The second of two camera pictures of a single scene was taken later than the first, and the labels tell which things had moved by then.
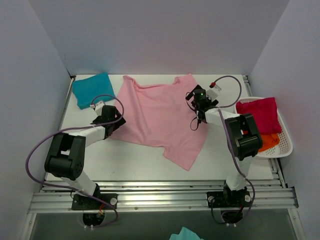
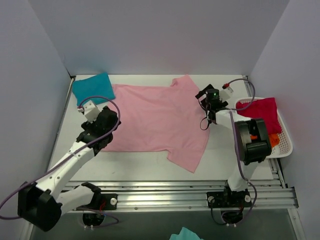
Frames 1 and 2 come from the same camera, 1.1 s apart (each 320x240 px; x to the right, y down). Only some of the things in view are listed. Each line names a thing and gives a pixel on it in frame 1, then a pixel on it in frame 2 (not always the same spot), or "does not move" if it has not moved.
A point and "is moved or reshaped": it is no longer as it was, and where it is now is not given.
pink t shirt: [162, 116] is moved or reshaped
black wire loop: [195, 118] to [207, 126]
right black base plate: [229, 199] does not move
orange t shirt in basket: [269, 140] does not move
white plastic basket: [284, 148] does not move
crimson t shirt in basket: [265, 113] does not move
